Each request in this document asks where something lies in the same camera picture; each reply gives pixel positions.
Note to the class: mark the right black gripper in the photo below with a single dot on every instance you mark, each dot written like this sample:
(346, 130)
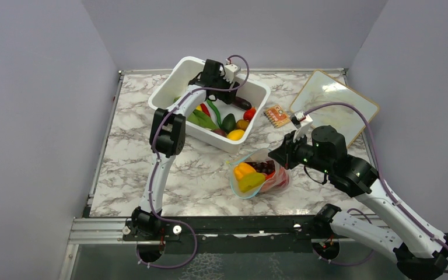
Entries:
(284, 154)

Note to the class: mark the purple grape bunch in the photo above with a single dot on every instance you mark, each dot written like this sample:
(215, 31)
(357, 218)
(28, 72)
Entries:
(267, 167)

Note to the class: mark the clear zip top bag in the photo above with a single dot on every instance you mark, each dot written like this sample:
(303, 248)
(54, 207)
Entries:
(260, 155)

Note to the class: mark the orange bell pepper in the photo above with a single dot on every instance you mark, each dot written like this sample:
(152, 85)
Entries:
(243, 169)

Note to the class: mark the dark eggplant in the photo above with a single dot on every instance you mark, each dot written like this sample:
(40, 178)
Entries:
(241, 103)

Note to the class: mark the red apple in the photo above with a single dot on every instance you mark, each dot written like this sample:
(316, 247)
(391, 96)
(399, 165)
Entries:
(280, 179)

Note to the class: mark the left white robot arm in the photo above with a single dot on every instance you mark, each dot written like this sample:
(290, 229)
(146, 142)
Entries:
(167, 137)

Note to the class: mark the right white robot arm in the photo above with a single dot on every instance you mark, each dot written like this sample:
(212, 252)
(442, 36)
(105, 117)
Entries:
(419, 250)

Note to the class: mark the small orange fruit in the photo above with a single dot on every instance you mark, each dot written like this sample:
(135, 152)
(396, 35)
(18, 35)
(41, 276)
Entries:
(242, 125)

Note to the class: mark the yellow lemon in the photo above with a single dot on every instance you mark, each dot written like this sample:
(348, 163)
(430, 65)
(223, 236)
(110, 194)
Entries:
(235, 135)

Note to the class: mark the red strawberry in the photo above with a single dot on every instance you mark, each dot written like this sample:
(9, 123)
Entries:
(249, 114)

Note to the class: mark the green avocado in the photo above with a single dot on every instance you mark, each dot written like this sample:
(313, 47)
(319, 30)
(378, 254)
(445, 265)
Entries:
(228, 124)

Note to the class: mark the dark purple passion fruit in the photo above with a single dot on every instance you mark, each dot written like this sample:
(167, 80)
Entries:
(220, 132)

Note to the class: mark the wood framed whiteboard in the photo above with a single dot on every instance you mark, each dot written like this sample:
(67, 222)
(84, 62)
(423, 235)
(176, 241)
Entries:
(321, 88)

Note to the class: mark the green chili pepper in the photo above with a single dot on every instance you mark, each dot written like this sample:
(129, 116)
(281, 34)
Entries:
(216, 112)

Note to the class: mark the red chili pepper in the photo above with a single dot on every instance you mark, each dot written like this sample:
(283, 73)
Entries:
(204, 109)

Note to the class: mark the green leaf vegetable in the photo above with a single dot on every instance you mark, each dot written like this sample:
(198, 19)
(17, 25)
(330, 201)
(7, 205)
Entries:
(202, 120)

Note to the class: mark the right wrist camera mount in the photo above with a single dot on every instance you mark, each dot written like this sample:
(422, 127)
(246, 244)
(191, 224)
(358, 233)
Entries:
(302, 121)

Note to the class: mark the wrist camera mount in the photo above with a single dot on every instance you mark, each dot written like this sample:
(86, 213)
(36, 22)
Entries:
(230, 71)
(302, 121)

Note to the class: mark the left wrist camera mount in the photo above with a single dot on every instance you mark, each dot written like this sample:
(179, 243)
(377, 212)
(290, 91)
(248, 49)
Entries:
(230, 71)

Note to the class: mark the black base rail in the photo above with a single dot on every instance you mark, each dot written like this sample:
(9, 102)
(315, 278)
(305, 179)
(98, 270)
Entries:
(228, 234)

